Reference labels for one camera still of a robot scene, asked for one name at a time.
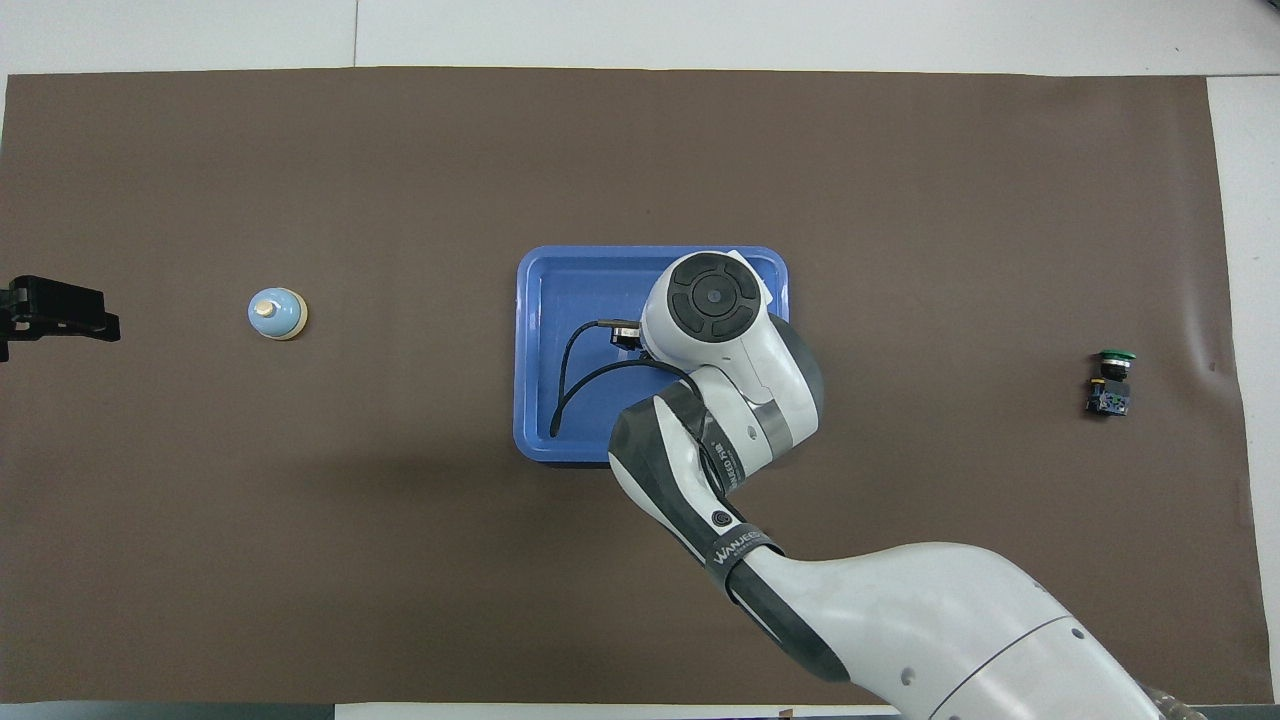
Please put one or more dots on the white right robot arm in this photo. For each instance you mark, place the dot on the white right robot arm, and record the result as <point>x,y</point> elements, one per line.
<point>900,620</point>

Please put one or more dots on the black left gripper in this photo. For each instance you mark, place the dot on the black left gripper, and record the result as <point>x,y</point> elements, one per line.
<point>5,320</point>

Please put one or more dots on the green push button switch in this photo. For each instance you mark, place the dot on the green push button switch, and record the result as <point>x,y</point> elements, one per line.
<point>1110,395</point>

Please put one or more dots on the blue plastic tray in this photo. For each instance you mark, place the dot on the blue plastic tray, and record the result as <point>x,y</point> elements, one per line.
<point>580,290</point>

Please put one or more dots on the light blue desk bell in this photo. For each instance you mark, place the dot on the light blue desk bell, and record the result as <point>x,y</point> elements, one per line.
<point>276,313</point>

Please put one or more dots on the brown table mat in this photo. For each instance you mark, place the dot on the brown table mat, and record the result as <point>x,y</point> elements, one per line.
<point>400,560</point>

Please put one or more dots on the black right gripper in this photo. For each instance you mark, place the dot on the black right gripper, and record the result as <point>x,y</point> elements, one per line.
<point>628,338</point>

